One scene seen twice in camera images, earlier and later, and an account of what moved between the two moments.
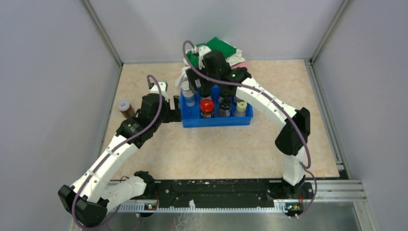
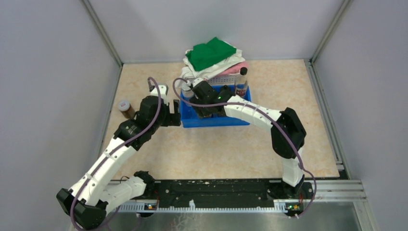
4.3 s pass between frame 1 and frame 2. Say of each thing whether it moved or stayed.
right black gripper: moved
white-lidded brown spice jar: stayed
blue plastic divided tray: stayed
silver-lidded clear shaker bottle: stayed
